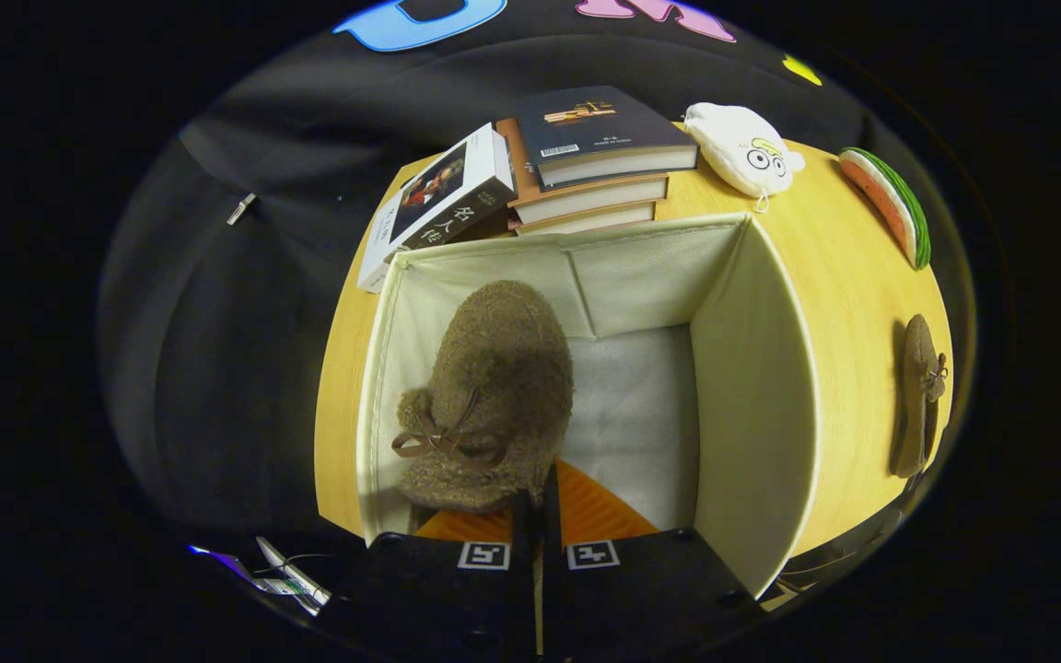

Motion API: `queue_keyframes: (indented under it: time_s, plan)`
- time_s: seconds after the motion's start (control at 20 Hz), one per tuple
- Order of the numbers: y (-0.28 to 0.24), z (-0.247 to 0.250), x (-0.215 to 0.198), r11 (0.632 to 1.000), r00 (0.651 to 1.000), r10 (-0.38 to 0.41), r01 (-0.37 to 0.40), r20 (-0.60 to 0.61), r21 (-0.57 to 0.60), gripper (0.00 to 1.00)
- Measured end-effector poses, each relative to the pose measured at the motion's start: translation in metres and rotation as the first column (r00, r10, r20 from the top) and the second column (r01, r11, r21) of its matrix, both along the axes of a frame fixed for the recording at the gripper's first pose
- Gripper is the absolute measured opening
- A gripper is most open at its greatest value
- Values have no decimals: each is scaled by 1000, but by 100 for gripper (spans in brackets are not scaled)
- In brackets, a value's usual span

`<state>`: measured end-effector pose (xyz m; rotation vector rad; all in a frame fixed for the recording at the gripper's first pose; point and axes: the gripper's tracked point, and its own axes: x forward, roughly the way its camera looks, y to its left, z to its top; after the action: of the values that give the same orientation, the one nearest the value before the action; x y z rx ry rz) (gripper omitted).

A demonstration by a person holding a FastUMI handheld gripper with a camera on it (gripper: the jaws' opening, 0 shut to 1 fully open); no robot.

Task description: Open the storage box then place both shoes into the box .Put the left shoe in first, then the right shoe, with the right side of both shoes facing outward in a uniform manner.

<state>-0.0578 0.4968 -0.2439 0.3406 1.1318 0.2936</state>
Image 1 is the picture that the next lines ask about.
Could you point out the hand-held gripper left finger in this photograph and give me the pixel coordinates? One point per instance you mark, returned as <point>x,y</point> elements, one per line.
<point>523,529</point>

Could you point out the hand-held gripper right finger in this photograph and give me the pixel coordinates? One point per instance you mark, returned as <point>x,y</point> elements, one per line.
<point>551,525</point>

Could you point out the brown fuzzy shoe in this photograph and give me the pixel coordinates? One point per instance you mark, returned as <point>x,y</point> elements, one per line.
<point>915,396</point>
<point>503,368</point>

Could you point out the grey fabric storage box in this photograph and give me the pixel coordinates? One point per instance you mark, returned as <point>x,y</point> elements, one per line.
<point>752,396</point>

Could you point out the open laptop computer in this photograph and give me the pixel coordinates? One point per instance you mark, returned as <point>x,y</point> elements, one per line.
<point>286,575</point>

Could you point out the thin brown book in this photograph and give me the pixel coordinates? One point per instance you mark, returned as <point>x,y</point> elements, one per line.
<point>586,219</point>

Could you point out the brown cover book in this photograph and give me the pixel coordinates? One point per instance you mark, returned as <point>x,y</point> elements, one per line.
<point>586,198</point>

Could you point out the white portrait cover book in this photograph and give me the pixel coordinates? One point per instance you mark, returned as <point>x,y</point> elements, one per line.
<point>443,198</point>

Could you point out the dark blue cover book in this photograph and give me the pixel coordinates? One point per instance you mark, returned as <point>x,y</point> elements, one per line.
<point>595,124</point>

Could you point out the white plush toy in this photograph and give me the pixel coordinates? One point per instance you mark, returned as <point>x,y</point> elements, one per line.
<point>738,147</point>

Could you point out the watermelon slice plush toy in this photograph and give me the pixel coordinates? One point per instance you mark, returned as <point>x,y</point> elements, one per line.
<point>899,207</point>

